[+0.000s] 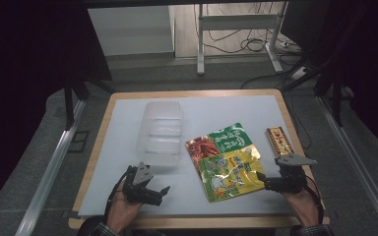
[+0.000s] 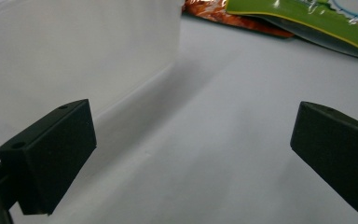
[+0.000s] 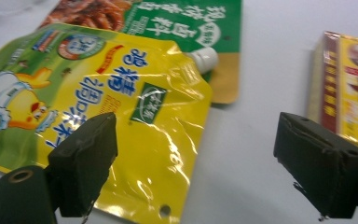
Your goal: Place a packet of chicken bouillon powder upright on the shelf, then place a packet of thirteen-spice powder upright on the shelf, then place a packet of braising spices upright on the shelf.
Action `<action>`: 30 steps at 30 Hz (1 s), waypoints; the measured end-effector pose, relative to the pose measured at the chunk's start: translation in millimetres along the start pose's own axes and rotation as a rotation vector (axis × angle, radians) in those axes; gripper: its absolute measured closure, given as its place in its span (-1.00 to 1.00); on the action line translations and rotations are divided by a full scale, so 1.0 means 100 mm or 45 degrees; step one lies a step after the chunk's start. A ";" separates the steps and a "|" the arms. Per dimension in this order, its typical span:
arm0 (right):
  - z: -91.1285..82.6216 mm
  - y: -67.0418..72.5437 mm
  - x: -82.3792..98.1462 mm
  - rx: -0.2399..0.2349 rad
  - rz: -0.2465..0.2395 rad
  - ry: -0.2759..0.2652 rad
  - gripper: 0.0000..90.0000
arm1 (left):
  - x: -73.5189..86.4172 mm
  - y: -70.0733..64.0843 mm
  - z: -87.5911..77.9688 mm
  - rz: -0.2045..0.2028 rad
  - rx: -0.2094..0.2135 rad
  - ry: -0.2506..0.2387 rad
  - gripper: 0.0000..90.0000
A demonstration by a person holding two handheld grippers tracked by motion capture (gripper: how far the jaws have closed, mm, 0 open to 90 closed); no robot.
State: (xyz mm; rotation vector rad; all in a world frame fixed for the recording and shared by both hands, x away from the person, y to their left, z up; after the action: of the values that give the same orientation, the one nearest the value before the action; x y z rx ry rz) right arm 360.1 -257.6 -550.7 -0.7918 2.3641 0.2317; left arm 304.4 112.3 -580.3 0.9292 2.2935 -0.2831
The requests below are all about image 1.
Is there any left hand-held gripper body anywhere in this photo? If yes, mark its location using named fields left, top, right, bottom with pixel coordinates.
left=121, top=161, right=163, bottom=207

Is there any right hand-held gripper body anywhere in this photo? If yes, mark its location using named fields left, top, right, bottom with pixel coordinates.
left=264, top=153, right=318, bottom=195

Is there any yellow green spout pouch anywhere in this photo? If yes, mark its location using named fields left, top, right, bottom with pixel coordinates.
left=198, top=146, right=267, bottom=204

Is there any clear plastic container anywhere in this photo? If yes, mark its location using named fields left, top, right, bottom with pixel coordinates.
left=136, top=100, right=185, bottom=171

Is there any person's right hand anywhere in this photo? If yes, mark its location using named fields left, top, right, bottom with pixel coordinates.
left=281, top=187, right=321, bottom=228

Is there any person's left hand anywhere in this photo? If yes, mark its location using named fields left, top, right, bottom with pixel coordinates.
left=106, top=181, right=144, bottom=234

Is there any gold and red snack bar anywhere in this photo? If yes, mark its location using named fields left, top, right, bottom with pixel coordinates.
left=265, top=126, right=295, bottom=157

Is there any dark floor vent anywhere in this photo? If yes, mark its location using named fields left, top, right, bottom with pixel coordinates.
left=68, top=130, right=91, bottom=153

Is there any white power strip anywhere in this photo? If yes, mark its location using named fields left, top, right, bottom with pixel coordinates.
left=289, top=66, right=309, bottom=82

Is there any black metal stand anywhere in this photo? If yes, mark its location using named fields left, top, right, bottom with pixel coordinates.
left=63, top=78, right=91, bottom=131

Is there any dark curtain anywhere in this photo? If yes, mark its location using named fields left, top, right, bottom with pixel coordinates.
left=0, top=0, right=113, bottom=219
left=308, top=0, right=378, bottom=160

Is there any white panel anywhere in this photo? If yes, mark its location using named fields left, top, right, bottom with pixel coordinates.
left=88, top=5, right=175, bottom=57

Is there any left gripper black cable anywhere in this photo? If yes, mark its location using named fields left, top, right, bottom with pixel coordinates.
left=103, top=166, right=133, bottom=219

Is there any aluminium rail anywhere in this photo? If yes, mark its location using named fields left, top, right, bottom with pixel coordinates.
left=318, top=96, right=378, bottom=235
left=14, top=99, right=87, bottom=236

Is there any tangle of black floor cables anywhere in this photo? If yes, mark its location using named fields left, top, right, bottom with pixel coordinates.
left=193, top=3, right=301, bottom=57

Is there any white metal desk frame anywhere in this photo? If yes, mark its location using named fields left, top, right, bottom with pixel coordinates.
left=195, top=3, right=289, bottom=76

